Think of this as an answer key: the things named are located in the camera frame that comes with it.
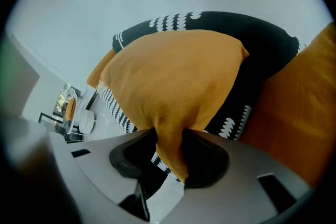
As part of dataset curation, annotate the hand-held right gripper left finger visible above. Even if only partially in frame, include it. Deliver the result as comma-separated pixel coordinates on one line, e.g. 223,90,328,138
66,127,159,205

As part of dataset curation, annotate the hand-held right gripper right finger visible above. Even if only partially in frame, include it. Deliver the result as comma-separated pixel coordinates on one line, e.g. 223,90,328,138
156,127,313,224

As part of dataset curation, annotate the white round laundry basket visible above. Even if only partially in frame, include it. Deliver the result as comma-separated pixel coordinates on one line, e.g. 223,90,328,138
78,109,96,135

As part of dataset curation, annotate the white framed mirror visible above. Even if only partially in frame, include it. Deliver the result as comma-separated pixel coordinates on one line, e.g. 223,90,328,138
53,82,82,124

